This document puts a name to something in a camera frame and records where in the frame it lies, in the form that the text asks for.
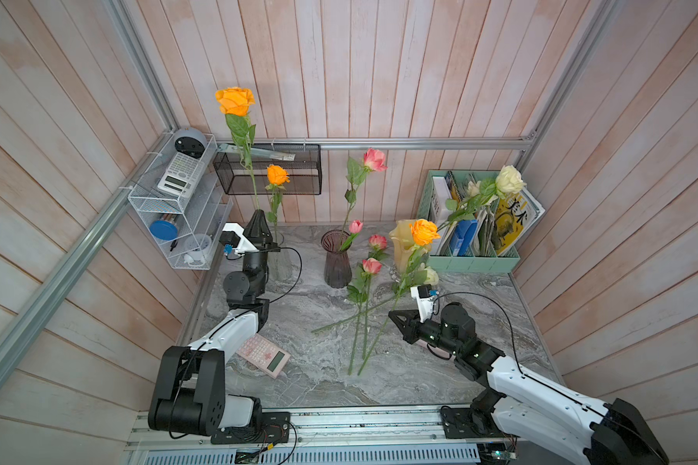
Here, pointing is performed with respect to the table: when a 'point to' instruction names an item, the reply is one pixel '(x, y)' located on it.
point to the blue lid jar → (163, 230)
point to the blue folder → (461, 236)
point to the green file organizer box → (477, 222)
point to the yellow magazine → (514, 213)
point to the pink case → (438, 352)
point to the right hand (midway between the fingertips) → (389, 312)
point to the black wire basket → (304, 172)
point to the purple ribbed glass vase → (337, 269)
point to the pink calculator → (262, 353)
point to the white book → (439, 212)
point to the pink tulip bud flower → (355, 228)
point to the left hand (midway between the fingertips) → (264, 211)
